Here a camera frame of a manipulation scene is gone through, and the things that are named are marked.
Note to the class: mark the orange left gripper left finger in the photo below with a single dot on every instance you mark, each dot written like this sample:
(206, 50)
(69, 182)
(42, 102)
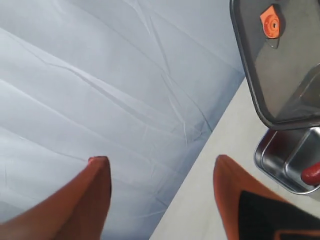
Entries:
(77, 211)

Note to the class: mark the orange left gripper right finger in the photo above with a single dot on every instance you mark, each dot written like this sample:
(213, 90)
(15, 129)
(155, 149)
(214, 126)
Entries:
(251, 211)

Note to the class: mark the red toy sausage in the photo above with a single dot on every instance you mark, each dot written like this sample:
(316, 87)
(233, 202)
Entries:
(311, 175)

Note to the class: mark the dark transparent box lid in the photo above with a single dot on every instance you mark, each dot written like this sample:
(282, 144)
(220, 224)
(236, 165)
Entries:
(279, 46)

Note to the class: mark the stainless steel lunch box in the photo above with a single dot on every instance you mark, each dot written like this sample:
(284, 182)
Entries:
(283, 155)

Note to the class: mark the blue-grey backdrop cloth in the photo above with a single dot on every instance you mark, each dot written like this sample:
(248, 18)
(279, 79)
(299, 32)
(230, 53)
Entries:
(143, 82)

